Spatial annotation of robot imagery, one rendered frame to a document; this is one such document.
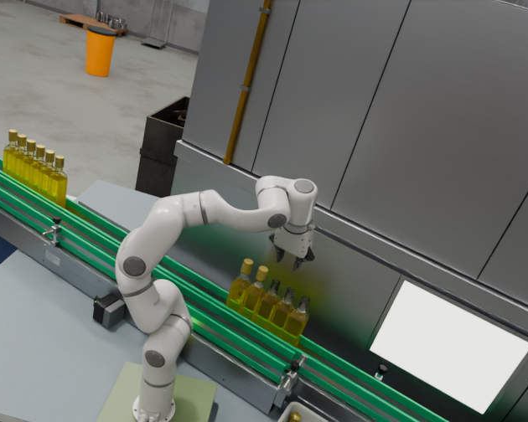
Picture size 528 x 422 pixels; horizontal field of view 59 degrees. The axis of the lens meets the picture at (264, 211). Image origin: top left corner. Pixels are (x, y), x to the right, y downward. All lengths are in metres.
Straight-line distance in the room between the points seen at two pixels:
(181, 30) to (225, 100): 9.49
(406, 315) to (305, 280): 0.36
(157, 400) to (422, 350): 0.86
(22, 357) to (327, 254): 1.06
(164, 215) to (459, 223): 0.88
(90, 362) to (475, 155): 1.38
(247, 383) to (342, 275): 0.49
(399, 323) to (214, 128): 0.94
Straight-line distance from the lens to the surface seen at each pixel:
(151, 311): 1.26
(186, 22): 11.12
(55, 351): 1.79
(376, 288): 1.62
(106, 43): 7.60
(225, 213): 1.10
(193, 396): 1.60
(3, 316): 1.92
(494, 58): 1.43
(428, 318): 1.63
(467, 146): 1.46
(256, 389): 1.68
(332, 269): 1.64
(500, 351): 1.65
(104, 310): 1.82
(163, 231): 1.08
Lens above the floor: 2.04
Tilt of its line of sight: 26 degrees down
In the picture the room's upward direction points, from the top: 17 degrees clockwise
